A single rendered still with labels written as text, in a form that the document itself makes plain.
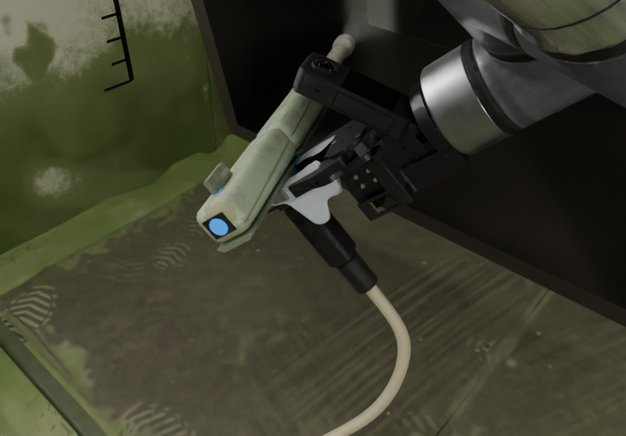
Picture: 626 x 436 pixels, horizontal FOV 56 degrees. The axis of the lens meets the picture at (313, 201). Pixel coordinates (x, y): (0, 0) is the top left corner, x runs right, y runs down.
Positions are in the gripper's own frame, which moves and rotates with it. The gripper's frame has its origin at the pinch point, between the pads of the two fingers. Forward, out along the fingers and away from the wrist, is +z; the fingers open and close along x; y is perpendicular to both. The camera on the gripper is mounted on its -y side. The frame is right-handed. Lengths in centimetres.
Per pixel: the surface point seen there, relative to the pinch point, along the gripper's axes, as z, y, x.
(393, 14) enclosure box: -4.8, 0.1, 49.2
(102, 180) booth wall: 71, -8, 44
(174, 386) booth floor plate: 49, 23, 4
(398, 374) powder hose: 3.8, 29.0, -2.0
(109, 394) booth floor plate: 56, 17, -1
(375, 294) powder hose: -1.0, 17.3, -0.9
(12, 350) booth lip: 74, 3, 2
